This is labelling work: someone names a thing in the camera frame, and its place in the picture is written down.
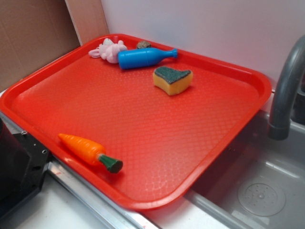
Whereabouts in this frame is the light wooden board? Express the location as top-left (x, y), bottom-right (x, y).
top-left (65, 0), bottom-right (109, 45)

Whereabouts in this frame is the grey plastic sink basin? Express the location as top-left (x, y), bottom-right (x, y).
top-left (146, 112), bottom-right (305, 229)

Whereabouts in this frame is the orange plastic toy carrot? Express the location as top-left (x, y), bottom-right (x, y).
top-left (58, 134), bottom-right (123, 173)

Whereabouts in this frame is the brown cardboard panel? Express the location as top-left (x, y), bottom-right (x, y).
top-left (0, 0), bottom-right (80, 91)

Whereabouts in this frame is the small brown rock ball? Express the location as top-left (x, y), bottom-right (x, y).
top-left (136, 40), bottom-right (152, 49)

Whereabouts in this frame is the blue plastic toy bottle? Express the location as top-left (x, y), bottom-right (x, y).
top-left (118, 48), bottom-right (178, 70)

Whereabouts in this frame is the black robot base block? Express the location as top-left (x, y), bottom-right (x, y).
top-left (0, 120), bottom-right (50, 219)

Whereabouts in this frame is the green and yellow sponge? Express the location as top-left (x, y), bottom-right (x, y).
top-left (152, 66), bottom-right (193, 96)

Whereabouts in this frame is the grey toy sink faucet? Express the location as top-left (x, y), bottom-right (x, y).
top-left (267, 36), bottom-right (305, 140)

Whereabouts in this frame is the pink plush bunny toy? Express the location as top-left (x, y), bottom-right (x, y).
top-left (88, 38), bottom-right (127, 64)

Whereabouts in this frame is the red plastic tray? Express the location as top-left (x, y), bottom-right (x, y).
top-left (0, 37), bottom-right (272, 211)

